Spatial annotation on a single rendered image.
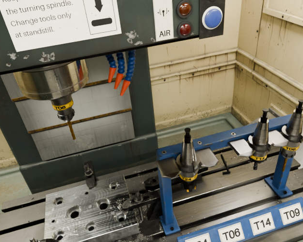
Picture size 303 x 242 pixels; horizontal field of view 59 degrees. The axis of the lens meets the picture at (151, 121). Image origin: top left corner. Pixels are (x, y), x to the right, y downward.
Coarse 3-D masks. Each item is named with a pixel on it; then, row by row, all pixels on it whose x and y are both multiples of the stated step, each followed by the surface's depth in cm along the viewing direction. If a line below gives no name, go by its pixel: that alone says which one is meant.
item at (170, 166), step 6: (156, 162) 75; (162, 162) 74; (168, 162) 74; (174, 162) 74; (162, 168) 72; (168, 168) 72; (174, 168) 72; (162, 174) 71; (168, 174) 70; (174, 174) 70
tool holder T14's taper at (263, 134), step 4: (260, 124) 73; (264, 124) 72; (268, 124) 73; (256, 128) 74; (260, 128) 73; (264, 128) 73; (268, 128) 73; (256, 132) 74; (260, 132) 73; (264, 132) 73; (268, 132) 74; (252, 136) 77; (256, 136) 75; (260, 136) 74; (264, 136) 74; (268, 136) 75; (252, 140) 76; (256, 140) 75; (260, 140) 74; (264, 140) 74; (268, 140) 75; (260, 144) 75; (264, 144) 75
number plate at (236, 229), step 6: (222, 228) 85; (228, 228) 85; (234, 228) 85; (240, 228) 85; (222, 234) 84; (228, 234) 85; (234, 234) 85; (240, 234) 85; (222, 240) 84; (228, 240) 84; (234, 240) 85
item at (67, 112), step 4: (60, 112) 67; (64, 112) 67; (68, 112) 67; (72, 112) 68; (60, 116) 68; (64, 116) 67; (68, 116) 67; (72, 116) 69; (64, 120) 68; (68, 120) 69
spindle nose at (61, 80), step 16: (64, 64) 55; (80, 64) 59; (16, 80) 58; (32, 80) 55; (48, 80) 55; (64, 80) 57; (80, 80) 60; (32, 96) 58; (48, 96) 57; (64, 96) 59
